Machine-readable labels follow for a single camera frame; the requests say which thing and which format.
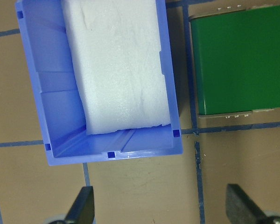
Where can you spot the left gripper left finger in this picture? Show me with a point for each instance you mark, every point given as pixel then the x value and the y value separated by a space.
pixel 83 208

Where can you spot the blue bin left side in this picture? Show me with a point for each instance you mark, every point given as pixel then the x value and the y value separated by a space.
pixel 59 106

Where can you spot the white foam pad left bin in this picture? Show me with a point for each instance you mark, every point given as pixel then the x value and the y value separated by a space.
pixel 115 49

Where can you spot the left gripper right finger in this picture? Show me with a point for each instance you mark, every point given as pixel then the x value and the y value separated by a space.
pixel 240 208

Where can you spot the green conveyor belt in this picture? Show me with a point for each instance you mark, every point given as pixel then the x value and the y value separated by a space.
pixel 237 60

